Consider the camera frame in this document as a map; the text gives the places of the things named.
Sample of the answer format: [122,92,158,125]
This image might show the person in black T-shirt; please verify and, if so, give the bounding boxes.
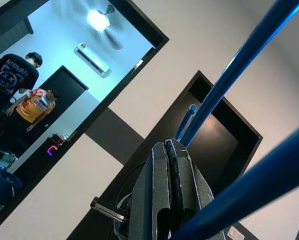
[0,51,44,141]

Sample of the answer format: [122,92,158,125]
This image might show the person in yellow shirt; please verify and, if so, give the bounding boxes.
[0,87,57,158]

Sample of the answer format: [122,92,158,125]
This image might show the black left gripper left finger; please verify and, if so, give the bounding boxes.
[129,141,172,240]

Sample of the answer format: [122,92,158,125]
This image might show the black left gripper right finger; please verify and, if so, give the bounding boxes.
[165,138,214,226]

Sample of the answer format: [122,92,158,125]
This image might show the blue plastic bucket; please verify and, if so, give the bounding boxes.
[0,168,24,210]

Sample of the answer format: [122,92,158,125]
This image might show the white light switch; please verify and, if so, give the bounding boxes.
[228,225,245,240]

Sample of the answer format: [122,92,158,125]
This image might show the ceiling fan with light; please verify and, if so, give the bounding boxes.
[85,4,124,51]

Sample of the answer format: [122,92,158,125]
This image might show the blue plastic clothes hanger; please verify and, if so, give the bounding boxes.
[168,0,299,240]

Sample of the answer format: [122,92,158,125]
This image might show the pink glowing light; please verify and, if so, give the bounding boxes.
[46,145,59,157]

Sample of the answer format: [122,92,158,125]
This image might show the silver door handle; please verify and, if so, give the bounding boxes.
[90,196,127,223]

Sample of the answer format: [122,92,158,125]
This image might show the white air conditioner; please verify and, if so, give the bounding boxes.
[73,42,111,79]

